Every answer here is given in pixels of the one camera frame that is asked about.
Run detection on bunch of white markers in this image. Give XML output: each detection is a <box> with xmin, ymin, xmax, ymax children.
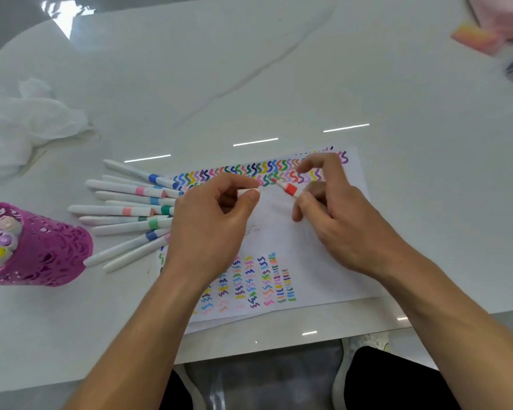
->
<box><xmin>67</xmin><ymin>159</ymin><xmax>185</xmax><ymax>274</ymax></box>

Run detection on pink yellow eraser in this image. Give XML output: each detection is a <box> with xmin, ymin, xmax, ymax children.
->
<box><xmin>450</xmin><ymin>20</ymin><xmax>501</xmax><ymax>56</ymax></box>

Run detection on crumpled white tissue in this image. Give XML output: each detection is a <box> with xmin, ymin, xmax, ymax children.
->
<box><xmin>0</xmin><ymin>77</ymin><xmax>97</xmax><ymax>175</ymax></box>

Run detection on red banded white marker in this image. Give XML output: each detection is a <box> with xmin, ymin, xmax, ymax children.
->
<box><xmin>273</xmin><ymin>177</ymin><xmax>304</xmax><ymax>198</ymax></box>

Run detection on person's left hand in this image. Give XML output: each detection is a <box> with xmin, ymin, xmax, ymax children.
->
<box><xmin>161</xmin><ymin>173</ymin><xmax>262</xmax><ymax>291</ymax></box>

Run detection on pink perforated pen holder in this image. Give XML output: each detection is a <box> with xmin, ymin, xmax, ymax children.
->
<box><xmin>0</xmin><ymin>202</ymin><xmax>94</xmax><ymax>288</ymax></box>

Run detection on person's right forearm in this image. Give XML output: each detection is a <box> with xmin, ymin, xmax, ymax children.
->
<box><xmin>380</xmin><ymin>247</ymin><xmax>513</xmax><ymax>410</ymax></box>

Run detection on person's right white shoe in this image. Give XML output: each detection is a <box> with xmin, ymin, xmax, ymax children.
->
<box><xmin>331</xmin><ymin>333</ymin><xmax>390</xmax><ymax>410</ymax></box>

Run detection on person's right hand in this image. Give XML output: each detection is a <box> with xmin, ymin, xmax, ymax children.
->
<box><xmin>291</xmin><ymin>152</ymin><xmax>411</xmax><ymax>280</ymax></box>

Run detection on person's left forearm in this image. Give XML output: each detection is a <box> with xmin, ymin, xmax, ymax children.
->
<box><xmin>62</xmin><ymin>273</ymin><xmax>210</xmax><ymax>410</ymax></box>

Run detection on peach banded white marker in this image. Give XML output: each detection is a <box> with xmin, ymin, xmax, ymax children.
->
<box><xmin>0</xmin><ymin>216</ymin><xmax>25</xmax><ymax>233</ymax></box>

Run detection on black trousers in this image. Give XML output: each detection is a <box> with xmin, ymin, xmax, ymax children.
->
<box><xmin>158</xmin><ymin>345</ymin><xmax>462</xmax><ymax>410</ymax></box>

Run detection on pink pencil case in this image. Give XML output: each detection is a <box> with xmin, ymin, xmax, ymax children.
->
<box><xmin>466</xmin><ymin>0</ymin><xmax>513</xmax><ymax>41</ymax></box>

